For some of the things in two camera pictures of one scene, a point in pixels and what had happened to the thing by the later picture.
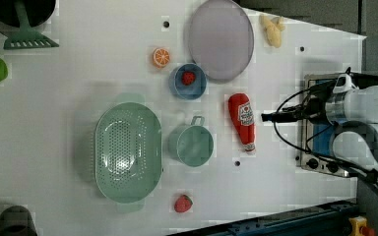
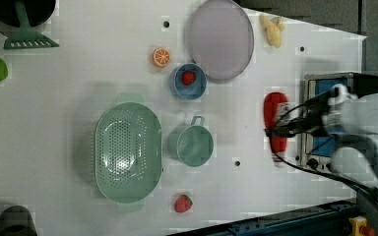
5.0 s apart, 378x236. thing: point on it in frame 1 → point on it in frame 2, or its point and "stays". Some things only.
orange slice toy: (160, 57) stays
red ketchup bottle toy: (242, 114) → (272, 102)
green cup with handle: (191, 145) stays
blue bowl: (182, 90) stays
